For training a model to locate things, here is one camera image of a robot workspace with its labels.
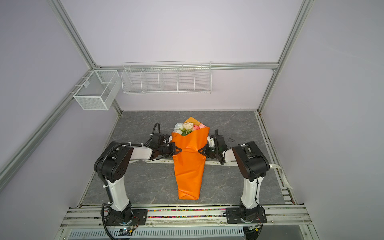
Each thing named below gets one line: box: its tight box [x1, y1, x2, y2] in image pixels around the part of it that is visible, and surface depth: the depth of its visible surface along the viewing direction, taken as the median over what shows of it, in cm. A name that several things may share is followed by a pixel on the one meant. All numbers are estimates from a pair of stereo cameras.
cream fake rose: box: [183, 122, 194, 130], surface depth 107 cm
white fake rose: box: [172, 122, 184, 135], surface depth 107 cm
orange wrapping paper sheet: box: [171, 117, 210, 201], surface depth 92 cm
